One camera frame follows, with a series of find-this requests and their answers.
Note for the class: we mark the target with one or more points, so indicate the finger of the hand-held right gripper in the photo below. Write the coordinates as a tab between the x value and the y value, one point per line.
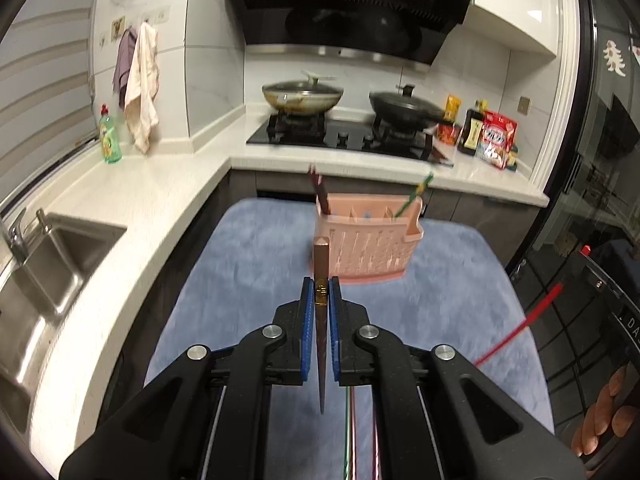
590	282

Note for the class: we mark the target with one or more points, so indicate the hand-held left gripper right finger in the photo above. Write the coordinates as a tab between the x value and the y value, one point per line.
335	330

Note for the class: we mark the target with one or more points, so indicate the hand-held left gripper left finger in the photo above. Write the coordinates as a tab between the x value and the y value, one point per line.
307	330

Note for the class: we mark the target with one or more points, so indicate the brown chopstick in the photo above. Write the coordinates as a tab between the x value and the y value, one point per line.
321	260

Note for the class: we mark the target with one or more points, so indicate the bright red chopstick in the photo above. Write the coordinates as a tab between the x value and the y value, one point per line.
520	325

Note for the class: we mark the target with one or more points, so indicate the pink perforated utensil basket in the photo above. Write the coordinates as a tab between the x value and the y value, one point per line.
370	250

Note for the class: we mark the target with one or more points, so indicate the green chopstick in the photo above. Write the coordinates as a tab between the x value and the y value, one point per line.
347	435
415	195

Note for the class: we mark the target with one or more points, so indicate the person's right hand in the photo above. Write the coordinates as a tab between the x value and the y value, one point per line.
605	412

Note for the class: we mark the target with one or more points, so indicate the blue plush mat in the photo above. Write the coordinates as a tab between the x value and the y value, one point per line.
225	285

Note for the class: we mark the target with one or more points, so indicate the glass door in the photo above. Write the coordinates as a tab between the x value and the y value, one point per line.
600	160

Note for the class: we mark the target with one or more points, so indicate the small teal holder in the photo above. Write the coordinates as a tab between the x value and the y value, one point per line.
512	160

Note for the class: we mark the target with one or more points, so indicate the red cereal bag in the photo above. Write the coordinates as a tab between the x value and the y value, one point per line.
496	140

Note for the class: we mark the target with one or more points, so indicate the dark soy sauce bottle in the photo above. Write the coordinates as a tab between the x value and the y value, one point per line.
471	135

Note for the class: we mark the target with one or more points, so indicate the black gas stove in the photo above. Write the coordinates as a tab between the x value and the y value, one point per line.
300	137

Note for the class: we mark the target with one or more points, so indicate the orange snack packet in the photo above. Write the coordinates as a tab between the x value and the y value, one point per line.
447	135

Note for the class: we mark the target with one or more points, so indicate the yellow snack packet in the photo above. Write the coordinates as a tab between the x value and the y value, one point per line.
453	109

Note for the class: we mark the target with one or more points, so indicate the beige wok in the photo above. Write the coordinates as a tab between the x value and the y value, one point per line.
302	105

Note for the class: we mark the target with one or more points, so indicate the black wok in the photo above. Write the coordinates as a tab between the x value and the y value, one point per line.
405	115

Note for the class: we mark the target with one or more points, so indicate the black pan lid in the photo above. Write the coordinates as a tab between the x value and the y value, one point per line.
402	97

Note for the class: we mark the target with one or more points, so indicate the glass pan lid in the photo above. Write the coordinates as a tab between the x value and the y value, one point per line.
302	87

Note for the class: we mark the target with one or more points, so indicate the stainless steel sink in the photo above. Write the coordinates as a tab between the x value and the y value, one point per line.
55	270

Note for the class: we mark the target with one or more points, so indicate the green dish soap bottle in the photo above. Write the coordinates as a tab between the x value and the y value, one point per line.
110	140

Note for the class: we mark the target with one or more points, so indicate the sink soap pump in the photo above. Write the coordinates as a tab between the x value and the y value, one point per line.
42	222

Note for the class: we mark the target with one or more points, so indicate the white hanging towel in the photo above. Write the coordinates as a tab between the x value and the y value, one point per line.
142	90

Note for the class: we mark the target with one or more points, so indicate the chrome faucet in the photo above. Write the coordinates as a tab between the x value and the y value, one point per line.
15	237

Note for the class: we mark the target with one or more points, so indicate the purple hanging cloth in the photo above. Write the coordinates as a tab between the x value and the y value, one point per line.
122	65

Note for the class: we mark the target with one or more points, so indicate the black range hood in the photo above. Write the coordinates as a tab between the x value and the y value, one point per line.
350	5

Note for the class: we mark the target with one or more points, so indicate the window blind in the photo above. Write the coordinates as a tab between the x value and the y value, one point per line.
40	100

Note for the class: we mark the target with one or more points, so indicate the bronze wall switch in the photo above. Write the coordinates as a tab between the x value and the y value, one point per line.
524	105

